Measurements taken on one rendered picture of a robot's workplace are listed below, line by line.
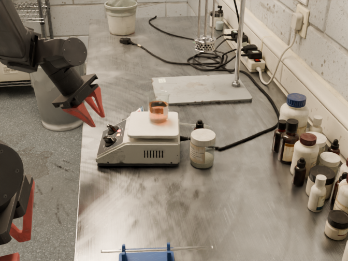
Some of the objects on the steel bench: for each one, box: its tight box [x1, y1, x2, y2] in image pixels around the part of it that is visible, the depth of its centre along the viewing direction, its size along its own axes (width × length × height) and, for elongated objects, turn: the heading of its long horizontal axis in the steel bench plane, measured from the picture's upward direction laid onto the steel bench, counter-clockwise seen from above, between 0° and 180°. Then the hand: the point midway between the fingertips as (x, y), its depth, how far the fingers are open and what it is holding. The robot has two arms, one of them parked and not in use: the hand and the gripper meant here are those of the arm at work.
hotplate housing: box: [95, 118, 188, 166], centre depth 110 cm, size 22×13×8 cm, turn 89°
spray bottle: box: [215, 5, 224, 31], centre depth 200 cm, size 4×4×11 cm
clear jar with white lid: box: [190, 128, 216, 169], centre depth 107 cm, size 6×6×8 cm
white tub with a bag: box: [104, 0, 138, 36], centre depth 192 cm, size 14×14×21 cm
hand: (96, 119), depth 103 cm, fingers open, 3 cm apart
